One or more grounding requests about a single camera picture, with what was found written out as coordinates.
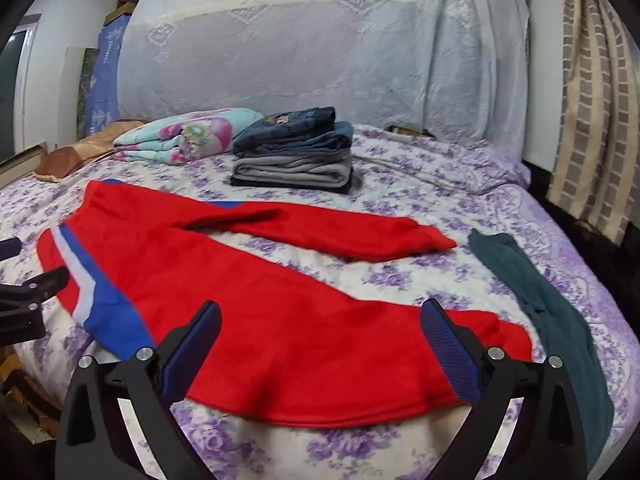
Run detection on folded dark blue jeans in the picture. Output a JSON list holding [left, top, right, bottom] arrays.
[[252, 106, 336, 137]]

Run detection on beige checked curtain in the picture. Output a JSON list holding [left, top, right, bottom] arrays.
[[545, 0, 640, 247]]

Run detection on blue printed package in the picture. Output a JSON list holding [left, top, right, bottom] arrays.
[[86, 14, 132, 133]]

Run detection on folded faded blue jeans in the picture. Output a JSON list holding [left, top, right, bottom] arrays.
[[232, 121, 355, 159]]

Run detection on red sweater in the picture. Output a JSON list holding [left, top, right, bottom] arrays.
[[36, 180, 533, 428]]

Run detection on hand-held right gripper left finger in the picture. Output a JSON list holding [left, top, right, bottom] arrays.
[[60, 301, 222, 480]]

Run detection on brown pillow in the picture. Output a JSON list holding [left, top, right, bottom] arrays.
[[34, 119, 146, 181]]

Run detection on window with white frame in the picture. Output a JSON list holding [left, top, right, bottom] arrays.
[[0, 14, 41, 162]]

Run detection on white lace-covered headboard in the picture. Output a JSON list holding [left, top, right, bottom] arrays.
[[116, 0, 531, 148]]

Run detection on green framed panel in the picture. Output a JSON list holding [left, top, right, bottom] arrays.
[[65, 46, 101, 138]]

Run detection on bed with purple floral sheet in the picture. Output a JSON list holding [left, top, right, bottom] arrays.
[[0, 122, 640, 480]]

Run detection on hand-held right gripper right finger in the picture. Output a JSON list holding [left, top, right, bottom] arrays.
[[420, 299, 588, 480]]

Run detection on folded floral blanket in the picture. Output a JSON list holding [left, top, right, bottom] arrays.
[[112, 108, 264, 165]]

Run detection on dark green garment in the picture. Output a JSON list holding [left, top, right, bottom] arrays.
[[468, 229, 615, 471]]

